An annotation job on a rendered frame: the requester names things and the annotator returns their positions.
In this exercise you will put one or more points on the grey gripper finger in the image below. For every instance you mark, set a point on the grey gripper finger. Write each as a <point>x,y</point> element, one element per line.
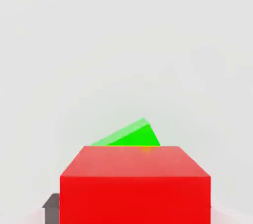
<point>52,210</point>

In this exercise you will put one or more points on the small red cube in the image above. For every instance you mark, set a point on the small red cube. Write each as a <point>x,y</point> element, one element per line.
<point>135,192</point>

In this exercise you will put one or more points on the small green cube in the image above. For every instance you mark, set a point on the small green cube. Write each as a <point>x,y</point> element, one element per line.
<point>138,136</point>

